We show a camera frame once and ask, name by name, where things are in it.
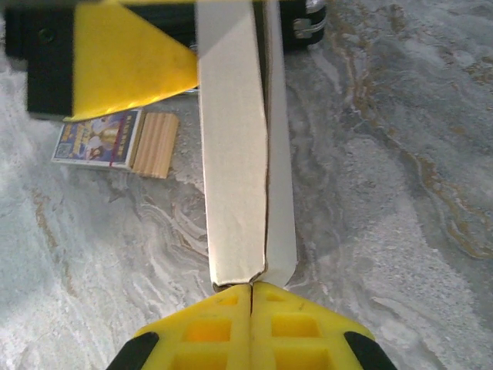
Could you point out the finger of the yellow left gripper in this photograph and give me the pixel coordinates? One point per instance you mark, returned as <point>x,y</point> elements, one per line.
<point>115,69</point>

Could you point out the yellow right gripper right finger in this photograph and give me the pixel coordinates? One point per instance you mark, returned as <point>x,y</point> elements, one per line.
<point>300,347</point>

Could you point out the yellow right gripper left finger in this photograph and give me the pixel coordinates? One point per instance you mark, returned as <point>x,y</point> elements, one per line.
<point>208,347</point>

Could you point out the white paper box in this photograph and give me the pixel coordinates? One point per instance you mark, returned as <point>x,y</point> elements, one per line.
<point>231,154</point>

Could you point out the ridged wooden block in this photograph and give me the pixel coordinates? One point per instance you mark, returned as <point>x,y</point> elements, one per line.
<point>156,144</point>

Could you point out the black briefcase with metal fittings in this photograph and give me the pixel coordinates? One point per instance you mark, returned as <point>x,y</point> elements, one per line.
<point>304,23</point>

